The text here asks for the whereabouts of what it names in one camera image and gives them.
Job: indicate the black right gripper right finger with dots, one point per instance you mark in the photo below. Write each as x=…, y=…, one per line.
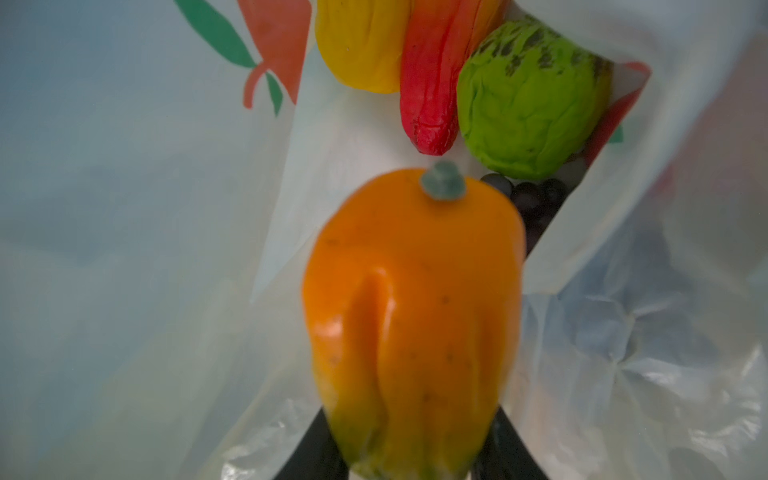
x=504, y=455

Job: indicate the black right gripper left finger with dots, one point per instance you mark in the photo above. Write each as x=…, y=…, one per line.
x=316, y=457

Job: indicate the dark purple grape bunch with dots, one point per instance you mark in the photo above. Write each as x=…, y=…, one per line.
x=537, y=203

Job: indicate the translucent yellowish plastic bag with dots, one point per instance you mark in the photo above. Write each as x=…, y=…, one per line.
x=165, y=167

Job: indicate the green kiwi fruit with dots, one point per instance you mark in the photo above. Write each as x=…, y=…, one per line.
x=528, y=98

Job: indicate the yellow lemon fruit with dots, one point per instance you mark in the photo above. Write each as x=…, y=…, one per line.
x=362, y=41

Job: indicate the red yellow mango fruit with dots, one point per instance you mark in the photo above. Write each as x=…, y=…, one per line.
x=440, y=36

